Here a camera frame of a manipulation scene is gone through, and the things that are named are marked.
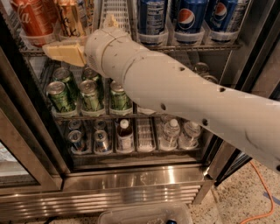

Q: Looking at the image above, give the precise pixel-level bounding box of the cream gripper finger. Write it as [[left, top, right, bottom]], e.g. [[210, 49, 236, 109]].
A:
[[103, 13, 119, 28], [42, 41, 87, 67]]

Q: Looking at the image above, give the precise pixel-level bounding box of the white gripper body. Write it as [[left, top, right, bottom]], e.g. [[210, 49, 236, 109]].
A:
[[84, 27, 132, 78]]

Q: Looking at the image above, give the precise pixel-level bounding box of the orange soda can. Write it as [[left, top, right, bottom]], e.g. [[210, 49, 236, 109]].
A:
[[54, 0, 89, 38]]

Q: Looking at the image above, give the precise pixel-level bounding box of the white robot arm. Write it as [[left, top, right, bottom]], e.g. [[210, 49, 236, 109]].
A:
[[43, 26, 280, 172]]

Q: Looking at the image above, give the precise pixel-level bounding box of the white empty can tray top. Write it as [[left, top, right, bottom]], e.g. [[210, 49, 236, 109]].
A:
[[99, 0, 131, 34]]

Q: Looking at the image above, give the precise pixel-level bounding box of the green can back left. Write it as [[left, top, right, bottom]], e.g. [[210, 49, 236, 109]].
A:
[[52, 66, 79, 102]]

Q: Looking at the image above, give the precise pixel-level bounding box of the green can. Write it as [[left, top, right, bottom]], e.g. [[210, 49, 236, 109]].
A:
[[46, 81, 75, 113], [52, 66, 79, 102], [79, 80, 104, 112], [81, 67, 103, 94], [110, 80, 132, 111]]

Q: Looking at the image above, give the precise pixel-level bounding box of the green can front left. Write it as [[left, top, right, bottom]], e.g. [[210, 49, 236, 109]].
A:
[[46, 81, 75, 113]]

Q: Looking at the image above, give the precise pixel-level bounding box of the blue Pepsi can left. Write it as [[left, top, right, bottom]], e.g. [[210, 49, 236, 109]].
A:
[[137, 0, 168, 46]]

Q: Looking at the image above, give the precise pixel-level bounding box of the blue pepsi can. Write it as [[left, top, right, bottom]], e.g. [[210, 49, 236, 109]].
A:
[[205, 0, 249, 43], [137, 0, 168, 46], [174, 0, 208, 45]]

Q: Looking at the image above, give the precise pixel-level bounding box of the red Coca-Cola can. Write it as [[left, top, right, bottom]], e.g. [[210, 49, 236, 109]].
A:
[[9, 0, 53, 47]]

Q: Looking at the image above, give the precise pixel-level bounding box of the silver blue can back left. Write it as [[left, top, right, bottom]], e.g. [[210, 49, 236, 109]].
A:
[[68, 120, 83, 131]]

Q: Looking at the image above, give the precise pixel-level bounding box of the silver blue can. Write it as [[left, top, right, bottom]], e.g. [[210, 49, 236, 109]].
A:
[[68, 120, 83, 131], [67, 130, 86, 151], [94, 120, 107, 130], [94, 129, 111, 154]]

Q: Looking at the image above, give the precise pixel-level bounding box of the blue Pepsi can middle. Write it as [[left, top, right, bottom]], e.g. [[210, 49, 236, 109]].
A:
[[174, 0, 208, 45]]

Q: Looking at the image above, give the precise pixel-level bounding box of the silver blue can front left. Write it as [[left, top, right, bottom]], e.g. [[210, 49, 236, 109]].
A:
[[67, 130, 86, 151]]

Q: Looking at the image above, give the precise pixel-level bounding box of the stainless steel fridge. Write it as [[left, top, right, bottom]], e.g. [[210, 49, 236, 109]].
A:
[[0, 0, 280, 221]]

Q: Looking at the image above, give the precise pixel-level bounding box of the silver can back right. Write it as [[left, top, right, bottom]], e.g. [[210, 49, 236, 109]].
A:
[[193, 62, 209, 76]]

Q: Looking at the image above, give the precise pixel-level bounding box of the silver can front right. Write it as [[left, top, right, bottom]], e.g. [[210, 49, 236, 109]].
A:
[[202, 75, 219, 84]]

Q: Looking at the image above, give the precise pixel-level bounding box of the blue Pepsi can right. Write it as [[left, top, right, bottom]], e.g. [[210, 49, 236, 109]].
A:
[[205, 0, 249, 43]]

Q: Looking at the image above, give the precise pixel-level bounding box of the fridge glass door right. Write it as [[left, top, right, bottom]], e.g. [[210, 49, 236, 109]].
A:
[[214, 149, 252, 186]]

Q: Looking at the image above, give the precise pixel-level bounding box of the dark juice bottle white cap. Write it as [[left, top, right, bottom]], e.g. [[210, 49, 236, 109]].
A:
[[117, 119, 134, 153]]

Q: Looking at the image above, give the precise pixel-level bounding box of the clear water bottle left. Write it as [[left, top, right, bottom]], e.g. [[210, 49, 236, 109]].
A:
[[160, 119, 180, 151]]

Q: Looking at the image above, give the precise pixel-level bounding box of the clear water bottle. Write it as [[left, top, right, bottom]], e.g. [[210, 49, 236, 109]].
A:
[[178, 121, 201, 150], [160, 119, 180, 151]]

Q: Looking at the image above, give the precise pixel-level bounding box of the clear water bottle right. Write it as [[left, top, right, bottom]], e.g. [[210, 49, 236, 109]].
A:
[[178, 121, 201, 150]]

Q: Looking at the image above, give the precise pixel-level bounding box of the orange extension cable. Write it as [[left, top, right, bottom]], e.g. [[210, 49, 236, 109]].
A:
[[239, 160, 276, 224]]

